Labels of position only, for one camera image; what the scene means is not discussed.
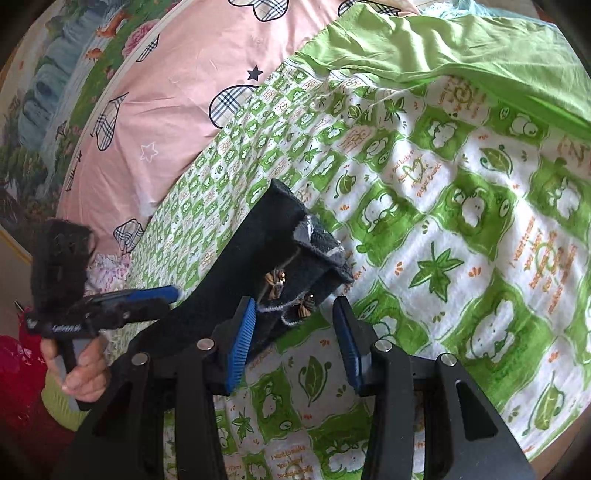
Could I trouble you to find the pink heart print bedsheet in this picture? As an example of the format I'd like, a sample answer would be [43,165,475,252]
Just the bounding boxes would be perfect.
[59,0,419,256]

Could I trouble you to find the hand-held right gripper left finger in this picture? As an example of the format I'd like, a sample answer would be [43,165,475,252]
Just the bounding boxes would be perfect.
[69,296,257,480]

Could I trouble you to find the green frog print blanket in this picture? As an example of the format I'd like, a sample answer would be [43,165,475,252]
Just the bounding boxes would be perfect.
[121,62,591,480]

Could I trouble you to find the dark navy pants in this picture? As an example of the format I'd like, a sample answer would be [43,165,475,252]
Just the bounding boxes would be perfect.
[121,179,355,365]

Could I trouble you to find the person's left hand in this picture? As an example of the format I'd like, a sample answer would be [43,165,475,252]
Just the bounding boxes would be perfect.
[39,336,110,403]

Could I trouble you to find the floral print cloth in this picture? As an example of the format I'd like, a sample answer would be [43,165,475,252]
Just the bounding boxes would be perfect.
[85,254,134,354]

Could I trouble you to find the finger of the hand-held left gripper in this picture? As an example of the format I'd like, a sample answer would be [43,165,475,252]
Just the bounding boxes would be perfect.
[99,285,180,329]

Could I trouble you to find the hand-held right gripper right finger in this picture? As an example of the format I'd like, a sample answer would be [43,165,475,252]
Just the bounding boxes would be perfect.
[332,295,539,480]

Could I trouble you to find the landscape wall poster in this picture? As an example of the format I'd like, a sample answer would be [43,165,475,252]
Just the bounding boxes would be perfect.
[0,0,183,234]

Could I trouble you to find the green plain sheet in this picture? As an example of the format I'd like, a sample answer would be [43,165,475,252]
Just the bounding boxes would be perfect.
[295,4,591,144]

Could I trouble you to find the red floral clothing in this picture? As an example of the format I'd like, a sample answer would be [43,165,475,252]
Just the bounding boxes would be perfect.
[0,335,84,467]

